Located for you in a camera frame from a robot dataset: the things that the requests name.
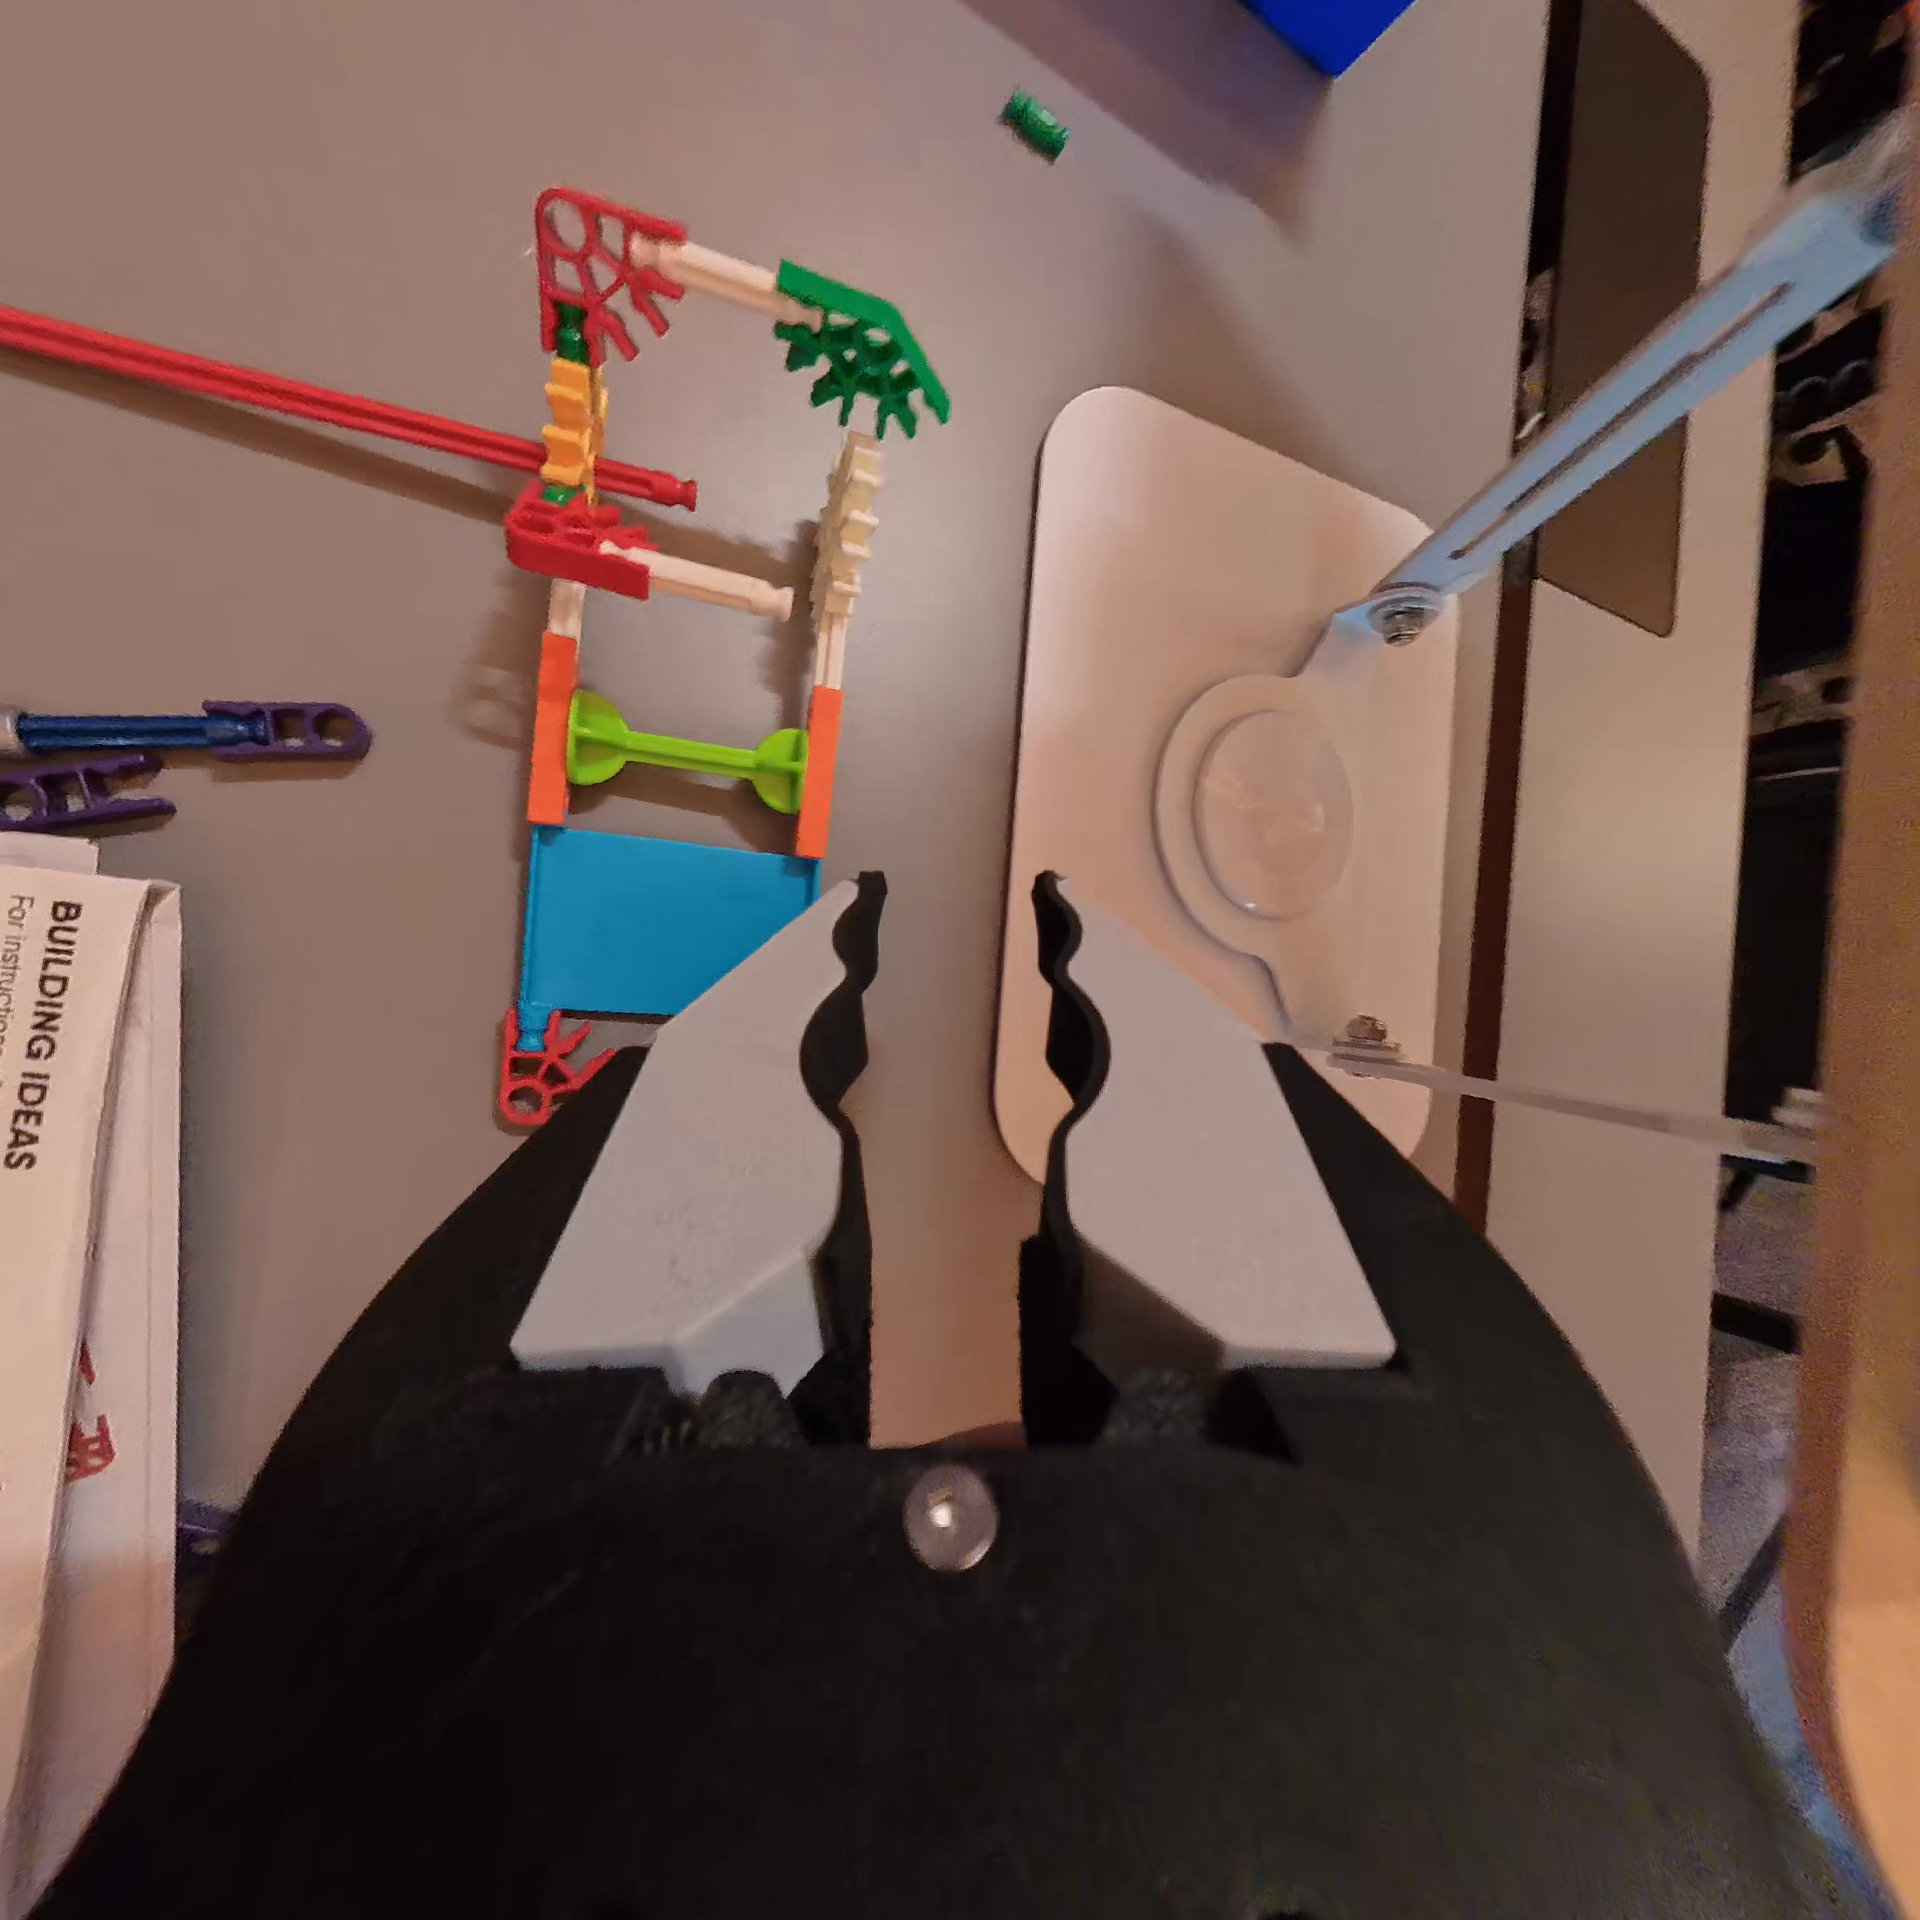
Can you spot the blue rod cross toy assembly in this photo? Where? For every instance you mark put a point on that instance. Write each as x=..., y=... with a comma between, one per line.
x=283, y=730

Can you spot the white instruction leaflet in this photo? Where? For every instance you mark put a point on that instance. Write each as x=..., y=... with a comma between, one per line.
x=129, y=1349

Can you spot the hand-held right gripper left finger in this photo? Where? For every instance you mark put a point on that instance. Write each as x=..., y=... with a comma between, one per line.
x=675, y=1200

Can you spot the blue plastic bin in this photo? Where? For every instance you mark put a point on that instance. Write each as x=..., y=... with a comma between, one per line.
x=1328, y=30

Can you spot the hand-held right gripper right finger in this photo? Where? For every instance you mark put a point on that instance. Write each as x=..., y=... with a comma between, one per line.
x=1231, y=1200

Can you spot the green toy connector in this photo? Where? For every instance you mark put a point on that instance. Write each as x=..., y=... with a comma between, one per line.
x=855, y=294

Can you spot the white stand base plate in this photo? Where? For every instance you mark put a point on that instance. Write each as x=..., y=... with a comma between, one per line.
x=1110, y=569

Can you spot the long red toy rod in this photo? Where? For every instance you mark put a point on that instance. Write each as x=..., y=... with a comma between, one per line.
x=300, y=397

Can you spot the colourful toy construction frame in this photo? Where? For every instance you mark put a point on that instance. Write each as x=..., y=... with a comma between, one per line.
x=662, y=922

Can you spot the clear round disc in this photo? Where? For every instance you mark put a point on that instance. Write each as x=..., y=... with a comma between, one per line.
x=1275, y=809

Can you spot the purple toy connector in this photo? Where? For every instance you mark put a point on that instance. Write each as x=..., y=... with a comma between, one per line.
x=201, y=1530
x=75, y=797

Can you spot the green toy spool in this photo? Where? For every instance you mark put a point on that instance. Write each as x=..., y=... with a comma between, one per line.
x=1036, y=125

